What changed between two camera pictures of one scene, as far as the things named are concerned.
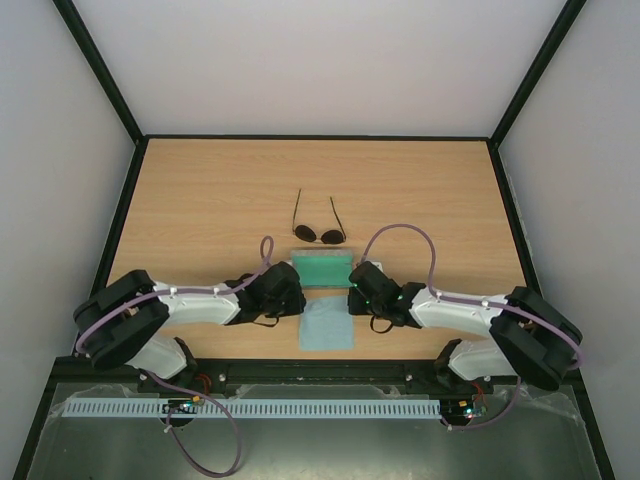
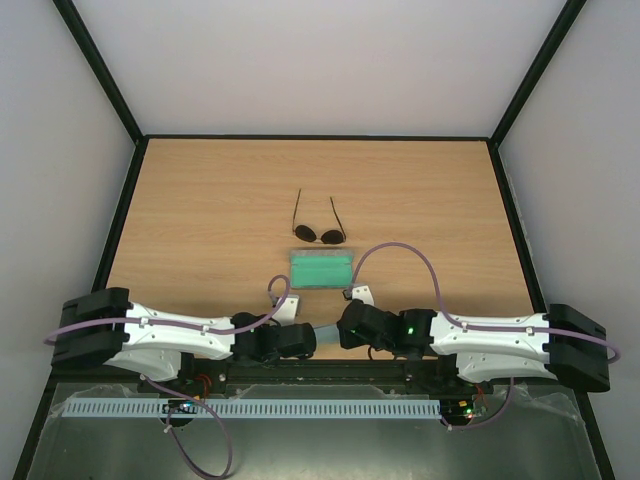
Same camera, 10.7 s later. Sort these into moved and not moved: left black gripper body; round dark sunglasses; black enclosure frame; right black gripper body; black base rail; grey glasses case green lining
Moved: right black gripper body; left black gripper body
Not moved: grey glasses case green lining; black enclosure frame; round dark sunglasses; black base rail
